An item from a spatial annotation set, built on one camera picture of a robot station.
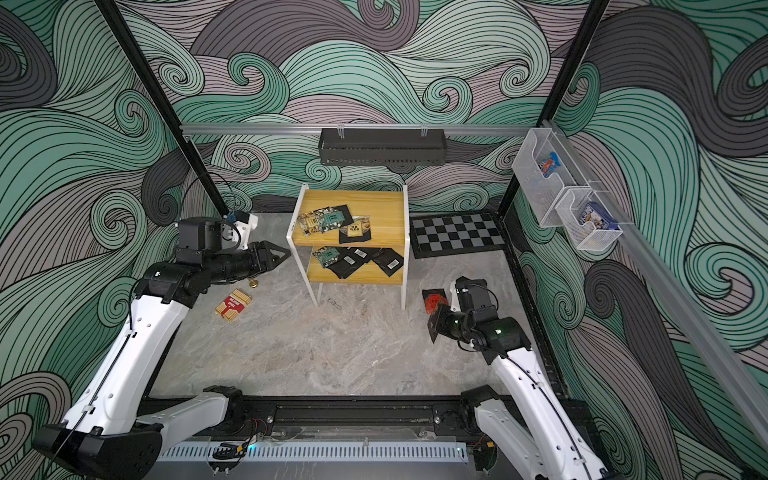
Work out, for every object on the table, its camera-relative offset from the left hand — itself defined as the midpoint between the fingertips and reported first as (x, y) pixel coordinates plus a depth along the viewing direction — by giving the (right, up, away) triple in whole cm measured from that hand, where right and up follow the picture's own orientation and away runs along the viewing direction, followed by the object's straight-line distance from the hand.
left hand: (284, 252), depth 68 cm
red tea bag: (+40, -16, +27) cm, 51 cm away
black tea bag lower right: (+25, -3, +17) cm, 31 cm away
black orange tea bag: (+17, +5, +3) cm, 18 cm away
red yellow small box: (-24, -18, +24) cm, 39 cm away
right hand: (+37, -18, +8) cm, 42 cm away
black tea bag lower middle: (+17, -2, +19) cm, 26 cm away
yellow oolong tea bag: (+5, +7, +4) cm, 10 cm away
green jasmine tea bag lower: (+6, -2, +19) cm, 20 cm away
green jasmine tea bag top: (+10, +8, +5) cm, 14 cm away
